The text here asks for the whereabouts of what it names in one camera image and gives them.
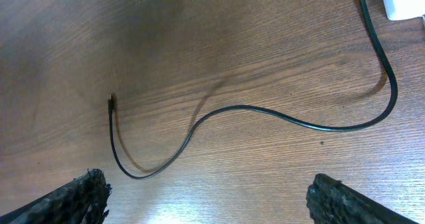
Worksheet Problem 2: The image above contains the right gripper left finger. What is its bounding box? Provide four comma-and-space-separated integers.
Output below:
1, 169, 112, 224

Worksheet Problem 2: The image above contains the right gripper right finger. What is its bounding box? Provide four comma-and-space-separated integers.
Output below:
306, 173, 416, 224

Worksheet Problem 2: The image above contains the black charging cable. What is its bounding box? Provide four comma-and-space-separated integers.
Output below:
108, 0, 398, 180

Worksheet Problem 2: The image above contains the white power strip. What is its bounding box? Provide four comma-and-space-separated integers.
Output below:
383, 0, 424, 21

